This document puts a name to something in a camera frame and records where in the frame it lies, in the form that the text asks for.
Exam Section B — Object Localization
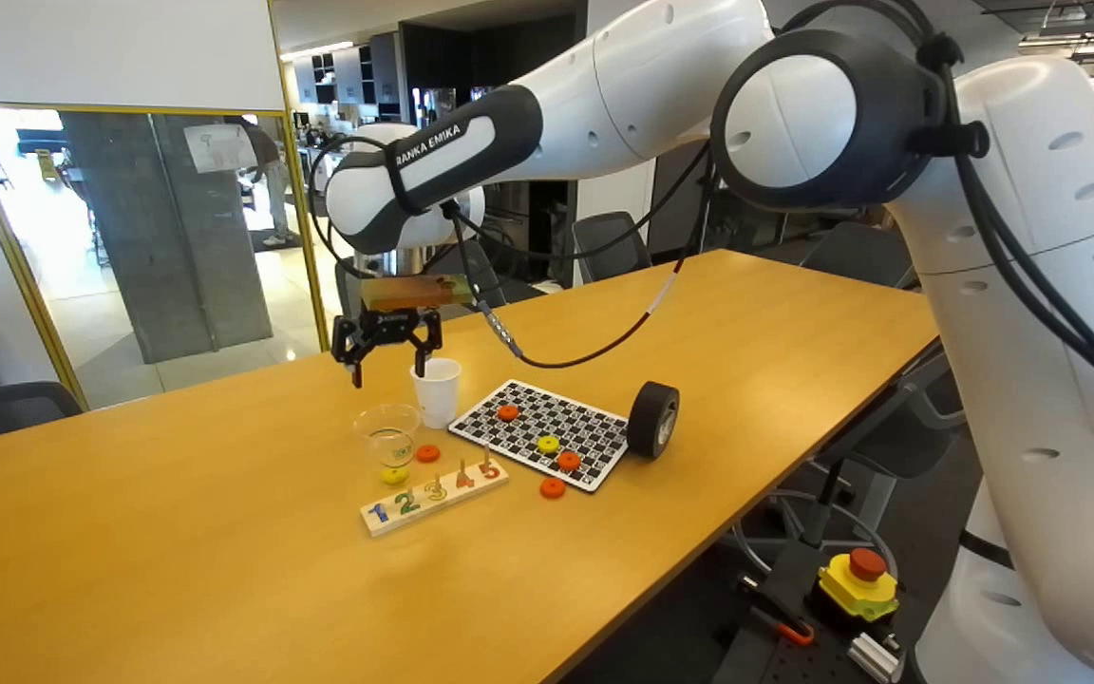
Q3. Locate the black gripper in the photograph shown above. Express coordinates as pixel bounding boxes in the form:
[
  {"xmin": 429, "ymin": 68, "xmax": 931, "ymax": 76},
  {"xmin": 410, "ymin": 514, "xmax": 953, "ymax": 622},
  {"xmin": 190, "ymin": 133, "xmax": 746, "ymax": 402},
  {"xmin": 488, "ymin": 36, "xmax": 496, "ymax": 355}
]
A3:
[{"xmin": 332, "ymin": 308, "xmax": 444, "ymax": 391}]

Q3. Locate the white plastic cup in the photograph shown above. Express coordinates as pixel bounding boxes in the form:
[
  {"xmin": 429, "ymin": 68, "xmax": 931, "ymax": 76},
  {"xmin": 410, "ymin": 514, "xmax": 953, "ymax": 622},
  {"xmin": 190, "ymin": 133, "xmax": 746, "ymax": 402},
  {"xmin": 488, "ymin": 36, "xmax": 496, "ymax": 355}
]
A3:
[{"xmin": 410, "ymin": 355, "xmax": 463, "ymax": 433}]

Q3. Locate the clear plastic cup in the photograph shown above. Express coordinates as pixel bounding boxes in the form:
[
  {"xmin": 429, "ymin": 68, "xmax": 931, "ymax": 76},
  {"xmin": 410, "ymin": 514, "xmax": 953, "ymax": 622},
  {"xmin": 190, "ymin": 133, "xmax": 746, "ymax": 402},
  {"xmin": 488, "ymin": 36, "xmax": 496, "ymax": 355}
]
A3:
[{"xmin": 360, "ymin": 400, "xmax": 424, "ymax": 492}]

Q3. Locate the wooden number peg board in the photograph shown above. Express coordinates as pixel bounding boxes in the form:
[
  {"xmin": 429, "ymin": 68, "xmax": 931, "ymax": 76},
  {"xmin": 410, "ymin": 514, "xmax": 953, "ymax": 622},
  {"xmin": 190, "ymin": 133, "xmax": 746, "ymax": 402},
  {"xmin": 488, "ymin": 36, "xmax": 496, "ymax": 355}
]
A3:
[{"xmin": 356, "ymin": 452, "xmax": 514, "ymax": 538}]

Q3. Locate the black white checkered calibration board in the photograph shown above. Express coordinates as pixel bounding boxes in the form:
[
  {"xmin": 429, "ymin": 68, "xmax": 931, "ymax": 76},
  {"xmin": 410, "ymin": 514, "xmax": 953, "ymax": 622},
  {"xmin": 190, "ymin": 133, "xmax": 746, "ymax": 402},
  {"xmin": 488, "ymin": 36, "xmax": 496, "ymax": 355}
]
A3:
[{"xmin": 444, "ymin": 376, "xmax": 636, "ymax": 499}]

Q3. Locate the black office chair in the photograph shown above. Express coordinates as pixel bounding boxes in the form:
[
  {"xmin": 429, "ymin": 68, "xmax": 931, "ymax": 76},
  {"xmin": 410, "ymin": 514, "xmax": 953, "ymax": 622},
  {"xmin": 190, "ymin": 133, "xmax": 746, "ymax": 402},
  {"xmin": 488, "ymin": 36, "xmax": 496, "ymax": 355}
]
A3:
[
  {"xmin": 808, "ymin": 345, "xmax": 976, "ymax": 562},
  {"xmin": 567, "ymin": 210, "xmax": 653, "ymax": 284}
]

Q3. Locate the black tape roll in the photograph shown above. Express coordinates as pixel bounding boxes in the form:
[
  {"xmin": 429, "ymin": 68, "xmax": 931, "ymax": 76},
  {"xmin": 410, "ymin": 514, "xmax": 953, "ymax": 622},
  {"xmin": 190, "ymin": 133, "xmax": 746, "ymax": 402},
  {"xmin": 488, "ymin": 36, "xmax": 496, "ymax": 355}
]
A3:
[{"xmin": 622, "ymin": 380, "xmax": 684, "ymax": 464}]

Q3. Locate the dark bench seat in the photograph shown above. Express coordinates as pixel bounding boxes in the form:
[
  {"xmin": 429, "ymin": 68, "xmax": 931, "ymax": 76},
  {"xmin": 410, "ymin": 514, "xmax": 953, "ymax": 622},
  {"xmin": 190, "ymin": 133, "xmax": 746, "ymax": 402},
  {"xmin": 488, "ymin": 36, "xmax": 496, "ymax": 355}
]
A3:
[{"xmin": 0, "ymin": 376, "xmax": 85, "ymax": 452}]

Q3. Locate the yellow red emergency stop button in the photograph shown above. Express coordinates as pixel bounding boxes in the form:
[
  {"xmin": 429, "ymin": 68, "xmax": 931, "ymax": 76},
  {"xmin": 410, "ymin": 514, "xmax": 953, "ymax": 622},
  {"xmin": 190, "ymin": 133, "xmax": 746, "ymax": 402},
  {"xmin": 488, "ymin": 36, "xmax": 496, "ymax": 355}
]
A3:
[{"xmin": 815, "ymin": 543, "xmax": 904, "ymax": 626}]

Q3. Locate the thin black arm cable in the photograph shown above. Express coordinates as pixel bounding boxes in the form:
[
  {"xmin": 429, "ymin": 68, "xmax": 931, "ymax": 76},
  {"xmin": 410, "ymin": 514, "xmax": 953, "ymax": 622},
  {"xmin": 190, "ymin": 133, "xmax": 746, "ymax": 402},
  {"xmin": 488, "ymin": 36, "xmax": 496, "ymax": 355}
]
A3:
[{"xmin": 437, "ymin": 138, "xmax": 722, "ymax": 372}]

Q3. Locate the black clamp orange handle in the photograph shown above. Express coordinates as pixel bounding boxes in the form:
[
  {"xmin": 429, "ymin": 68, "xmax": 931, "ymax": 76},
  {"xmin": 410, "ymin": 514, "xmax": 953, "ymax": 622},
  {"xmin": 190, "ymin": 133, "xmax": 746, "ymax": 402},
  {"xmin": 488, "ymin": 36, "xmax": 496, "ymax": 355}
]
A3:
[{"xmin": 748, "ymin": 606, "xmax": 819, "ymax": 654}]

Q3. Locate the thick black cable bundle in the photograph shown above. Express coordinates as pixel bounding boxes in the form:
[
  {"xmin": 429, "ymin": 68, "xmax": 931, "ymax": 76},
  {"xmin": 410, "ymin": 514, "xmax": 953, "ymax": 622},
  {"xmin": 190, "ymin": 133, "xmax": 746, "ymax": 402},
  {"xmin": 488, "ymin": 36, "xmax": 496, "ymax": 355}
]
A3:
[{"xmin": 938, "ymin": 36, "xmax": 1094, "ymax": 447}]

